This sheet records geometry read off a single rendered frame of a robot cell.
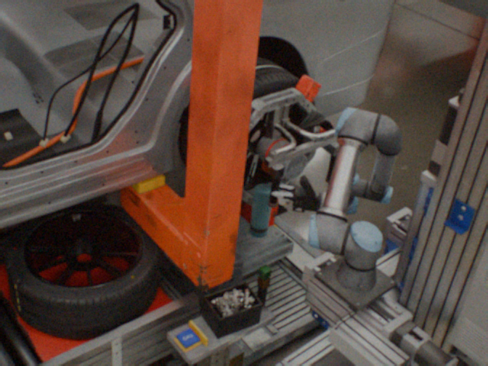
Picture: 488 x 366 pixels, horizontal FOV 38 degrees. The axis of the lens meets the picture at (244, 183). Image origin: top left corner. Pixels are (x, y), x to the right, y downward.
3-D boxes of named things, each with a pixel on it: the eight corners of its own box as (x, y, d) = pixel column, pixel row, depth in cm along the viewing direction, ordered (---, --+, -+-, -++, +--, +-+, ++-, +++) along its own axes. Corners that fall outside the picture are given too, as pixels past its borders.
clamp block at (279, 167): (270, 165, 300) (271, 155, 297) (283, 176, 295) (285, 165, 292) (261, 169, 298) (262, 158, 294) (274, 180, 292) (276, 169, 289)
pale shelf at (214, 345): (250, 295, 304) (250, 290, 302) (275, 320, 293) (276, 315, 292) (166, 338, 281) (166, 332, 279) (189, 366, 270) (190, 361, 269)
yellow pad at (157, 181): (149, 170, 327) (149, 161, 324) (165, 185, 319) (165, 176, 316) (123, 179, 320) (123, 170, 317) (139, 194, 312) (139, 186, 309)
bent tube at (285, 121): (309, 116, 321) (312, 96, 315) (338, 136, 310) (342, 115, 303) (279, 125, 312) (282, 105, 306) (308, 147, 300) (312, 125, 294)
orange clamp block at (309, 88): (301, 95, 321) (311, 78, 320) (312, 103, 316) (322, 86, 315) (292, 91, 316) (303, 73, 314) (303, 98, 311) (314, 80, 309)
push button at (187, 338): (189, 331, 280) (190, 327, 278) (200, 343, 276) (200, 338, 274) (175, 338, 276) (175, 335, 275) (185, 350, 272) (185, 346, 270)
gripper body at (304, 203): (290, 210, 299) (318, 215, 298) (293, 194, 294) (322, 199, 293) (292, 200, 305) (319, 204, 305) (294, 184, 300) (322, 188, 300)
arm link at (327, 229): (343, 255, 245) (382, 110, 253) (301, 243, 248) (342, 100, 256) (343, 258, 257) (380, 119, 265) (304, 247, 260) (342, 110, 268)
